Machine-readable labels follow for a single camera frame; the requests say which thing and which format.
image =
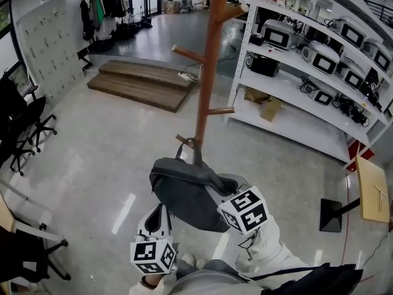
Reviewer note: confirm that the red floor object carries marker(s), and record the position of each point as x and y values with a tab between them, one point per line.
354	151

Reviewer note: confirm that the person's right forearm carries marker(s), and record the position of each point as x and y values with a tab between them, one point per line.
267	250

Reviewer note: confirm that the white frame wooden desk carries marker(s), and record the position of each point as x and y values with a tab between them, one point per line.
6	214

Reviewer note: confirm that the brown wooden coat rack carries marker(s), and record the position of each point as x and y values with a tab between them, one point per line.
206	72

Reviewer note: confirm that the person's white shoe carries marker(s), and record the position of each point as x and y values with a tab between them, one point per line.
201	263
188	260

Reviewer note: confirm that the pair of wooden sticks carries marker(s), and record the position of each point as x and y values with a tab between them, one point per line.
381	197

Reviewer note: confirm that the black box device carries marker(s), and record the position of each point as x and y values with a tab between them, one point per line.
262	65

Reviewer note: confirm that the dark framed wall screen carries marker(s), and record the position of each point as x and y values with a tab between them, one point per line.
4	17

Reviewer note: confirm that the white power strip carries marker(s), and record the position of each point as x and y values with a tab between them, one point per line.
184	76

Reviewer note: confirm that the white metal shelving unit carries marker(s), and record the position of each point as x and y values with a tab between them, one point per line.
288	81

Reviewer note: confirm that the dark grey backpack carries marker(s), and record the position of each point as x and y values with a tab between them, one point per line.
187	192

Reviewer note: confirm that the clothes rail with garments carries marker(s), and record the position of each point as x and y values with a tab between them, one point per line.
102	8

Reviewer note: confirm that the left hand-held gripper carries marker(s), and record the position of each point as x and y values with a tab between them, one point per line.
152	254

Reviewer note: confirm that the open cardboard box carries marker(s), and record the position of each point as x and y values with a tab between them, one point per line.
270	109

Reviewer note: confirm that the flat cardboard box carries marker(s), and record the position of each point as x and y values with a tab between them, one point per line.
255	94

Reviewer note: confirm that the cardboard box by door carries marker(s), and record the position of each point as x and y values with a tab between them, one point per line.
172	7

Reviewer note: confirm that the black office chair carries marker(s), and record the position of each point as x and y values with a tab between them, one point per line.
21	254
15	112

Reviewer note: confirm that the person's left forearm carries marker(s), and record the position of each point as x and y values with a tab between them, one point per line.
159	284

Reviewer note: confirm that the black metal railing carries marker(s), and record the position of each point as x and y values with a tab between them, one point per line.
380	11

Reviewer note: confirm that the small wooden side table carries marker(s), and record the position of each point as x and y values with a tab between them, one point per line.
371	192

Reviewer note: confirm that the person's grey trousers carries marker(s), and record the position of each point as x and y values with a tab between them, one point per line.
208	280

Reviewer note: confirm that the wooden step platform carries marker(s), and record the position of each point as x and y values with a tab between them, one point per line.
138	84

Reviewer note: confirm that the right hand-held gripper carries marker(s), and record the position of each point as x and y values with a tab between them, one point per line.
245	210

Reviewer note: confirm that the group of white screen appliances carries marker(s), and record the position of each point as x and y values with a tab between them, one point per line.
322	61

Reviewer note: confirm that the black wristband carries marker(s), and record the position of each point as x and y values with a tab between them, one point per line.
149	283

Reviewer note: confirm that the white locker cabinet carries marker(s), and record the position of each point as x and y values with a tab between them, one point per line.
52	48

